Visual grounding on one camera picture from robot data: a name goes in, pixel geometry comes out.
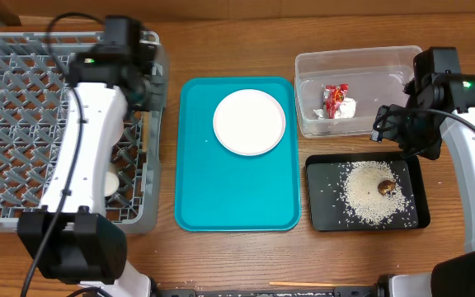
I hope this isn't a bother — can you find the clear plastic bin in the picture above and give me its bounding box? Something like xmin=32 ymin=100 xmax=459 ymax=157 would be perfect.
xmin=294 ymin=45 xmax=421 ymax=138

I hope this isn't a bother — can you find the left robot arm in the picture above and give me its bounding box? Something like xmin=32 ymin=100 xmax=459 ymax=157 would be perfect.
xmin=16 ymin=16 xmax=167 ymax=296

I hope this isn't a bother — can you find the white round plate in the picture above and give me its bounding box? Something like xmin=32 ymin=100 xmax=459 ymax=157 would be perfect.
xmin=213 ymin=89 xmax=286 ymax=157

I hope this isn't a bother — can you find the black rectangular tray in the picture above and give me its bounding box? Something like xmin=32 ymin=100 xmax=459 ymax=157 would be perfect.
xmin=305 ymin=152 xmax=430 ymax=232

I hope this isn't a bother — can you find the white napkin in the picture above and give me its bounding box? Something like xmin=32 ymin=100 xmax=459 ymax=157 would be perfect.
xmin=313 ymin=97 xmax=357 ymax=120

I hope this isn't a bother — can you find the brown food piece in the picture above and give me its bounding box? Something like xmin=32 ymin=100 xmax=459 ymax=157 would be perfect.
xmin=378 ymin=180 xmax=397 ymax=196

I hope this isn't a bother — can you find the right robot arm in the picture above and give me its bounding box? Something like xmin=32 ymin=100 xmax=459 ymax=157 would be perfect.
xmin=370 ymin=47 xmax=475 ymax=297

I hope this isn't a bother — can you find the teal plastic tray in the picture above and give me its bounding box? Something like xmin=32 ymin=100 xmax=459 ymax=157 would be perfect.
xmin=175 ymin=77 xmax=301 ymax=232

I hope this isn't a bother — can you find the grey plastic dish rack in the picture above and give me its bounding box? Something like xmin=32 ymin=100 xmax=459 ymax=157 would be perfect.
xmin=0 ymin=31 xmax=163 ymax=233

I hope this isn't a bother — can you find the small white cup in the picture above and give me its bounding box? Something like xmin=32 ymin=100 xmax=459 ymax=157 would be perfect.
xmin=104 ymin=172 xmax=120 ymax=196

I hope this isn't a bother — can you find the white rice pile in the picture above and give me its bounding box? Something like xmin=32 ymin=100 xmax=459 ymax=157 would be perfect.
xmin=321 ymin=161 xmax=419 ymax=230

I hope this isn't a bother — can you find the wooden chopstick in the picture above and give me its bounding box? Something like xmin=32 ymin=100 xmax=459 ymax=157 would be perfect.
xmin=141 ymin=111 xmax=150 ymax=153
xmin=268 ymin=281 xmax=338 ymax=288

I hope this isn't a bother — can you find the red snack wrapper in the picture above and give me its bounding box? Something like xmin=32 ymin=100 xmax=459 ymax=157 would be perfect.
xmin=323 ymin=84 xmax=349 ymax=119

